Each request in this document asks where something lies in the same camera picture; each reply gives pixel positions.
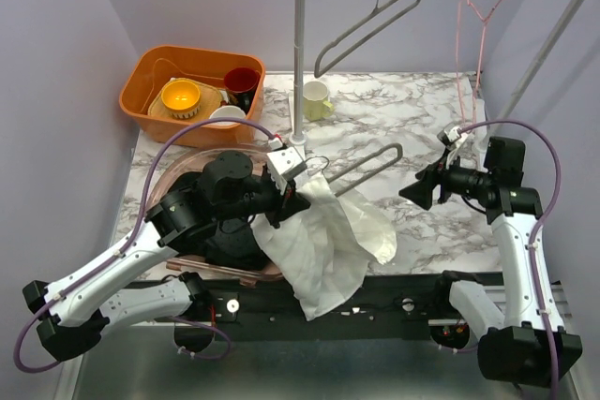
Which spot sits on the red and black mug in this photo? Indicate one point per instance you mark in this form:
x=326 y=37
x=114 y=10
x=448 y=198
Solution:
x=241 y=84

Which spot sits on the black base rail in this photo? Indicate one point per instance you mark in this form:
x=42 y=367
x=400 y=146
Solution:
x=385 y=306

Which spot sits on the white skirt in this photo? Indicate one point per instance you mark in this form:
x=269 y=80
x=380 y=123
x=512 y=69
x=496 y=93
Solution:
x=324 y=251

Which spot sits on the yellow-green mug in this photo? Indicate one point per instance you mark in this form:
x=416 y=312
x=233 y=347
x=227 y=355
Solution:
x=316 y=103

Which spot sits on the yellow woven plate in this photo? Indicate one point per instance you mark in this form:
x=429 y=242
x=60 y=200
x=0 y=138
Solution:
x=210 y=100

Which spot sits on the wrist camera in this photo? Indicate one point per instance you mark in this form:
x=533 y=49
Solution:
x=453 y=138
x=284 y=162

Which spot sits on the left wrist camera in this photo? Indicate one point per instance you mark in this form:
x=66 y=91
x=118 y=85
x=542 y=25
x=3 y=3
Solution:
x=284 y=162

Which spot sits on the yellow bowl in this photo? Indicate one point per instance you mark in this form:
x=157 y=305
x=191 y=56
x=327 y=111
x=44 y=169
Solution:
x=181 y=98

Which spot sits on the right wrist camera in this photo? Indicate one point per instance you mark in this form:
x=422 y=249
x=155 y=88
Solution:
x=453 y=138

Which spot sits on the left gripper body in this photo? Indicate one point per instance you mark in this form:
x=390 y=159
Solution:
x=267 y=193

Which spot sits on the clear pink plastic basin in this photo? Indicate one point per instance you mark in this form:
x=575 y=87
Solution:
x=195 y=160

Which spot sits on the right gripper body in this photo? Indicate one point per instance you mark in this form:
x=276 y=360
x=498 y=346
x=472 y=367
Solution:
x=461 y=180

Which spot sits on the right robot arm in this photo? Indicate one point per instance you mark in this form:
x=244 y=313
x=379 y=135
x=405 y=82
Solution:
x=524 y=341

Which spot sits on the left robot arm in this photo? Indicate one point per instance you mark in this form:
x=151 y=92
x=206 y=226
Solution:
x=73 y=313

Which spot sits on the black dotted garment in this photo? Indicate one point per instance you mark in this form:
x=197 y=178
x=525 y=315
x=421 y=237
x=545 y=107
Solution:
x=234 y=241

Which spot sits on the white bowl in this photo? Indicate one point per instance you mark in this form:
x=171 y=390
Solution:
x=226 y=113

